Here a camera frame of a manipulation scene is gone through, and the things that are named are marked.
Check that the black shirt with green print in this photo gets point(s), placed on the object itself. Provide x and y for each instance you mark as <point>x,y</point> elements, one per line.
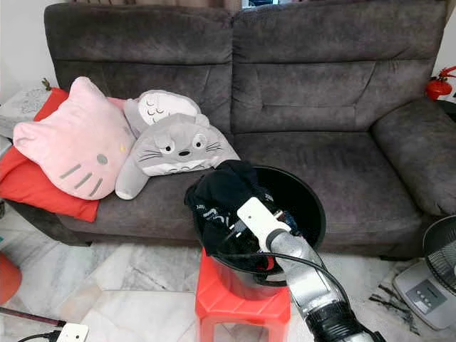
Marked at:
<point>221,196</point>

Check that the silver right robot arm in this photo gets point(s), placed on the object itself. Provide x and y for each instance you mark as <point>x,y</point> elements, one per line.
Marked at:
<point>317,285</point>

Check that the red plastic stool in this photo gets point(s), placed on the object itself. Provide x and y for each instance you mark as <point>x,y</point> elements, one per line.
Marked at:
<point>228,310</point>

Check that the black round bucket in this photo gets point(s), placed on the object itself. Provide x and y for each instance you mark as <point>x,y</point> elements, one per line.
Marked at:
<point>303,203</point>

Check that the grey Totoro plush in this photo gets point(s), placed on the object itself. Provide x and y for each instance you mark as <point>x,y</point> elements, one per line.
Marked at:
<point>174,146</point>

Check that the grey sleeping Totoro cushion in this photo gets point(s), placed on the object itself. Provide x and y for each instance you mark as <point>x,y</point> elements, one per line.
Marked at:
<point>160,107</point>

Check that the dark grey fabric sofa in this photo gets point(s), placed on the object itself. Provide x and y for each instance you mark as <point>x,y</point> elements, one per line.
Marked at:
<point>313,92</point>

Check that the grey floor fan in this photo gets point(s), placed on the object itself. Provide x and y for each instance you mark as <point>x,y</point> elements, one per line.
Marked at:
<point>424,299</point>

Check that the pink cat face cushion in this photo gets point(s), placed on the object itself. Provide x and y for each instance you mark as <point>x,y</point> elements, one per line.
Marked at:
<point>75,146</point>

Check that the red cushion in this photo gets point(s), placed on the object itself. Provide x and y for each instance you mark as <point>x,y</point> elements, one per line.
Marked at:
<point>43,196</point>

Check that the red fire extinguisher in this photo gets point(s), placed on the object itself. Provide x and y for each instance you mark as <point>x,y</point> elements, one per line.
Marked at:
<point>438,89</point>

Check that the white lace cloth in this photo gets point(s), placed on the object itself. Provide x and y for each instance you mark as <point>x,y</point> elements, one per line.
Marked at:
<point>28,107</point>

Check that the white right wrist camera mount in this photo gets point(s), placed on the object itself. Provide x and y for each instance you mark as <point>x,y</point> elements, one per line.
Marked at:
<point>260,217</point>

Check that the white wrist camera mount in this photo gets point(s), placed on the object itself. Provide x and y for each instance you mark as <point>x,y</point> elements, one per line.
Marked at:
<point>73,333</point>
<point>260,217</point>

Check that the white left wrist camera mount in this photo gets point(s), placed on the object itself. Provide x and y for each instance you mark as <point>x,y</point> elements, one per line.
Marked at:
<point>73,333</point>

